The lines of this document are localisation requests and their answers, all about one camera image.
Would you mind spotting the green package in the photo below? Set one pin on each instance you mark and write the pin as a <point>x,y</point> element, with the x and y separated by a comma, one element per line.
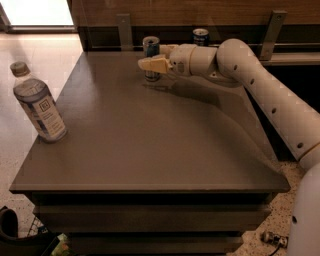
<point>63,248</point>

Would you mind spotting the grey drawer cabinet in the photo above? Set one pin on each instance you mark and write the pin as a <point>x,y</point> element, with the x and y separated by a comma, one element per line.
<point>184,168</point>

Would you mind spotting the black white striped tool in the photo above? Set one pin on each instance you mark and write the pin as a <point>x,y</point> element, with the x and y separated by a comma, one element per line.
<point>274,239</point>

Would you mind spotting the black bag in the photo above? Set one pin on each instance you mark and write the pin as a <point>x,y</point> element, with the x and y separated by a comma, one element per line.
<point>11,245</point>

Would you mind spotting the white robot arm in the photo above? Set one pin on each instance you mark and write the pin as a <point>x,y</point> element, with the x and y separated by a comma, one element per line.
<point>298,124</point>

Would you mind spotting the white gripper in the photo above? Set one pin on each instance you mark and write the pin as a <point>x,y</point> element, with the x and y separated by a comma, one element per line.
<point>180,61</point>

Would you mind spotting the blue label plastic water bottle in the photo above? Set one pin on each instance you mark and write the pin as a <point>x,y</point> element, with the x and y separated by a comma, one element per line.
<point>36,100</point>

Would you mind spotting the dark blue soda can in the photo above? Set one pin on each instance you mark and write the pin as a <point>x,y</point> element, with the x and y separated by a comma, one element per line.
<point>201,37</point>

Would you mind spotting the left metal bracket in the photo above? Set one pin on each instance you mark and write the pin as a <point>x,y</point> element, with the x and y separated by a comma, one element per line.
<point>125,31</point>

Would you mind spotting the metal bracket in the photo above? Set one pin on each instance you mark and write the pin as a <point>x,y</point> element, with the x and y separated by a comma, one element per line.
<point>125,31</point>
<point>273,29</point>

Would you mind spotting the right metal bracket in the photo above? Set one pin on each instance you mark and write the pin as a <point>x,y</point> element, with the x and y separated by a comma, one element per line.
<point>273,29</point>

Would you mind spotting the redbull can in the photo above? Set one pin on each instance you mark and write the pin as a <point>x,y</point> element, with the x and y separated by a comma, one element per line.
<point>151,47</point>

